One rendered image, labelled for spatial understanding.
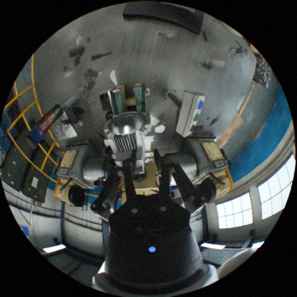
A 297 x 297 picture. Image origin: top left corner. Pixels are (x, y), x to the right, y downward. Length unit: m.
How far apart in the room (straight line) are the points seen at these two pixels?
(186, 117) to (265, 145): 5.35
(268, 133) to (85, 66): 5.87
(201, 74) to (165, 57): 0.24
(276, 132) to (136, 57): 5.66
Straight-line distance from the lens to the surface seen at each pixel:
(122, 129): 0.45
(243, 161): 5.71
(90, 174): 0.64
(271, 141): 5.56
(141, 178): 0.72
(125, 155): 0.33
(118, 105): 0.43
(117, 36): 0.57
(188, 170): 0.59
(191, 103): 0.29
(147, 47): 0.53
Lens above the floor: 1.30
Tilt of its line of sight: 39 degrees down
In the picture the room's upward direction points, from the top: 176 degrees clockwise
